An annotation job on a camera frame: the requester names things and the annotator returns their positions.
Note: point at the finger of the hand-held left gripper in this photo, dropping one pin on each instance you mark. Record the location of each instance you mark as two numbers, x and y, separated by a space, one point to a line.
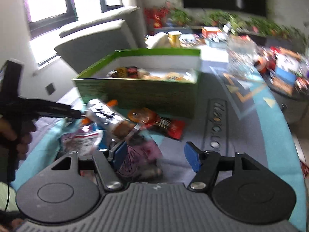
70 112

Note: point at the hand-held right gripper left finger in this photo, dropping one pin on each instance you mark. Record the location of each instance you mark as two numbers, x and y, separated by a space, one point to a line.
120 152

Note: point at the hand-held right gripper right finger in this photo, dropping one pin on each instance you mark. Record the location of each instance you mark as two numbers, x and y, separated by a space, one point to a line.
193 157

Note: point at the purple snack packet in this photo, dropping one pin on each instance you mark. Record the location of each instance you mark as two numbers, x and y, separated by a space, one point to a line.
142 154

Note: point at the large silver snack packet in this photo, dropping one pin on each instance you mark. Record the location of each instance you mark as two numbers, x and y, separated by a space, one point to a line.
106 116

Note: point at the green cardboard box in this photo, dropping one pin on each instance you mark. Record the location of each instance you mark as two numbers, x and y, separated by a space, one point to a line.
144 96

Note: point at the person's left hand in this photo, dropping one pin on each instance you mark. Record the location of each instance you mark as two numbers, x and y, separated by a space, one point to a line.
9 131

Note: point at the white pink snack packet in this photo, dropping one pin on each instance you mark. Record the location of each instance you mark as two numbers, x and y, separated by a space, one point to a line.
82 140

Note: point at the red snack packet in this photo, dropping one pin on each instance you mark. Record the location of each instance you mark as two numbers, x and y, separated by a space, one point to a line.
175 129

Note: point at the orange snack packet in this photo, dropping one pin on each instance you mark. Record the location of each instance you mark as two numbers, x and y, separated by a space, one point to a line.
142 116

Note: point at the patterned teal grey mat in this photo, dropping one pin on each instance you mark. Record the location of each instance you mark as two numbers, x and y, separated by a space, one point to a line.
241 137

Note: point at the grey sofa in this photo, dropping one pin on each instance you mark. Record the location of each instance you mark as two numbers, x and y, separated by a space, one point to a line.
108 43

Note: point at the large black framed window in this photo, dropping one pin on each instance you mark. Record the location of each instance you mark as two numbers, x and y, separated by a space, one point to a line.
72 4

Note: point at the white round table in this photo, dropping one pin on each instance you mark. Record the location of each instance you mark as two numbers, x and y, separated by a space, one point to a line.
212 53

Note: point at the round grey coffee table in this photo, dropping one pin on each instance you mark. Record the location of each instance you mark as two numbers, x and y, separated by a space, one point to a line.
292 111

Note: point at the clear glass mug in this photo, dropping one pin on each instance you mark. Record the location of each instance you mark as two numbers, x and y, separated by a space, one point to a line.
241 58

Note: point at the white plush cushion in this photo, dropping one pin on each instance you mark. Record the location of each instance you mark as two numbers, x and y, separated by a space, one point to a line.
157 41

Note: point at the orange mug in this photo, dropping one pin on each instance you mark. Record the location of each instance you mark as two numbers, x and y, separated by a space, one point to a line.
262 64

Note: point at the teal storage tray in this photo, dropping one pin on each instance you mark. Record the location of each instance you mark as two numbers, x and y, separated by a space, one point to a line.
216 43

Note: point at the yellow can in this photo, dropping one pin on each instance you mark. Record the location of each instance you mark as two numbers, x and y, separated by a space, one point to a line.
174 40

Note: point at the blue orange paper carton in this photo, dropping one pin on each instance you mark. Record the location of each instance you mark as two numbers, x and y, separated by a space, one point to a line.
286 75

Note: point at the orange box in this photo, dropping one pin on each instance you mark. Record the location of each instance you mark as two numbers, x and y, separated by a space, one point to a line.
210 32

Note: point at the red flower plant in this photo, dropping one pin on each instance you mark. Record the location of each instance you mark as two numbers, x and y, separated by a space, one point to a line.
157 15

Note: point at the spider plant in vase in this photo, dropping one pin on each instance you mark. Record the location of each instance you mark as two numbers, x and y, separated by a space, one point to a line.
235 23

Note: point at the green potted plant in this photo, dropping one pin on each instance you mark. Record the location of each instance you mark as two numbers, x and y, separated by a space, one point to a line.
179 17

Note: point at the grey wall socket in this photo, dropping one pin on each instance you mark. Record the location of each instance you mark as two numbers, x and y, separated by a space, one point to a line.
50 89

